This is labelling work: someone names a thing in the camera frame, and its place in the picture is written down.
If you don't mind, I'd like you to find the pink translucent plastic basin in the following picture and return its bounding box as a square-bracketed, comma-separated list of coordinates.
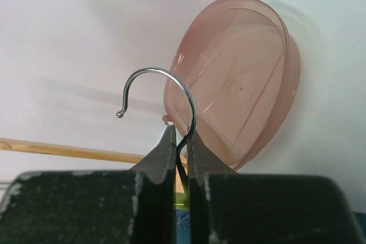
[170, 0, 301, 170]

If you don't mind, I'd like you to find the green clothes hanger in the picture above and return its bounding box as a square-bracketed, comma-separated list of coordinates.
[116, 66, 197, 211]

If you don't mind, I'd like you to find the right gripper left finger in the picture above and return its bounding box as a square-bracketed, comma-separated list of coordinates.
[1, 126, 176, 243]

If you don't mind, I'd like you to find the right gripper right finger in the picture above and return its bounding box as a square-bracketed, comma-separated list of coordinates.
[187, 133, 365, 243]

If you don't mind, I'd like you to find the wooden clothes rack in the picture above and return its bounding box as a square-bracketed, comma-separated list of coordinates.
[0, 137, 189, 196]

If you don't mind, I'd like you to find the blue t shirt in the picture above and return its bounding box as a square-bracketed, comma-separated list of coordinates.
[176, 209, 190, 244]

